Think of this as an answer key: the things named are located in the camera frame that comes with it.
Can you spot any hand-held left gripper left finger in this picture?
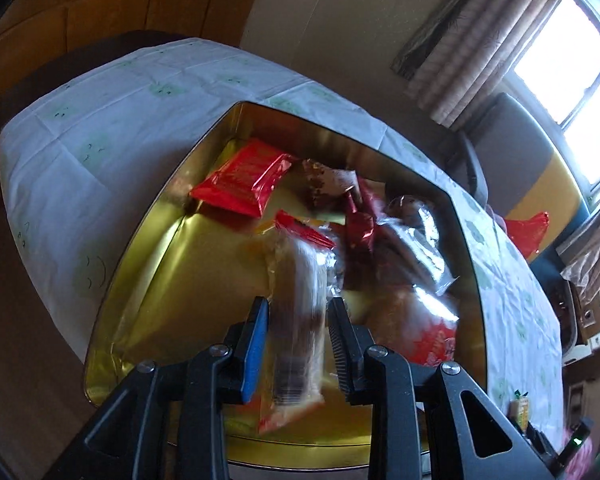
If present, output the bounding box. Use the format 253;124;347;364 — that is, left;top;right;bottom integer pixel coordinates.
45;296;271;480

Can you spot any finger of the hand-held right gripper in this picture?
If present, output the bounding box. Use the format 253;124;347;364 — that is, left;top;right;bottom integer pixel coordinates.
526;420;556;467

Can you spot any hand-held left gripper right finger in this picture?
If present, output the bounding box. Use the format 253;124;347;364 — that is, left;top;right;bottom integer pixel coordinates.
326;297;556;480

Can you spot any green and gold snack packet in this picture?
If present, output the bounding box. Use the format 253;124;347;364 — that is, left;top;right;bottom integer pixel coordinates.
509;389;532;433

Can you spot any clear red-ended snack packet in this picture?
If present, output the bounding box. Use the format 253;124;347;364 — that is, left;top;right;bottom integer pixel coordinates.
256;209;338;436

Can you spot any clear bread cake packet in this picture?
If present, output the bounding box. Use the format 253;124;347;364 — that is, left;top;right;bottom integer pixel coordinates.
347;280;462;367

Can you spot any gold and maroon tin box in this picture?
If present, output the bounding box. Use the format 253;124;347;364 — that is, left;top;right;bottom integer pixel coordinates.
82;101;489;463

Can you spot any small red candy wrapper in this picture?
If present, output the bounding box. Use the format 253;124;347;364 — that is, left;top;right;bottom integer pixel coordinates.
344;192;378;256

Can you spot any clear nut packet orange edge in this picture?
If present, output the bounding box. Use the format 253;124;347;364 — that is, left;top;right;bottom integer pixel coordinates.
377;195;462;297

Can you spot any large red snack packet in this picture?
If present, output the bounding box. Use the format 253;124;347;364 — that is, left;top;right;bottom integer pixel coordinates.
189;139;301;219

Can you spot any red and white snack packet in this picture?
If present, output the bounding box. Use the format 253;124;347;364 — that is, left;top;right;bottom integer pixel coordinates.
300;159;363;211

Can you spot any beige patterned curtain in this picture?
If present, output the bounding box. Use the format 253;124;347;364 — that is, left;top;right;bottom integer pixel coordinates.
560;200;600;286
391;0;568;128

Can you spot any red plastic bag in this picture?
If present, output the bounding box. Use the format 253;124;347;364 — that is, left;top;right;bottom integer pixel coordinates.
502;211;551;256

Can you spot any white cloud print tablecloth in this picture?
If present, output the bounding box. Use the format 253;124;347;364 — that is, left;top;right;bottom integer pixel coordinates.
0;37;566;441

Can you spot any grey yellow blue sofa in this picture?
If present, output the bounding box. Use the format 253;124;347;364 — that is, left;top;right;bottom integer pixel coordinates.
445;91;598;261

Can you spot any window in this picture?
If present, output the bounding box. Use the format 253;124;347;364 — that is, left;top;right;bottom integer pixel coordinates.
500;0;600;201

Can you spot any grey metal frame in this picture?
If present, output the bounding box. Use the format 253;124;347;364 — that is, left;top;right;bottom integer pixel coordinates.
550;272;586;363

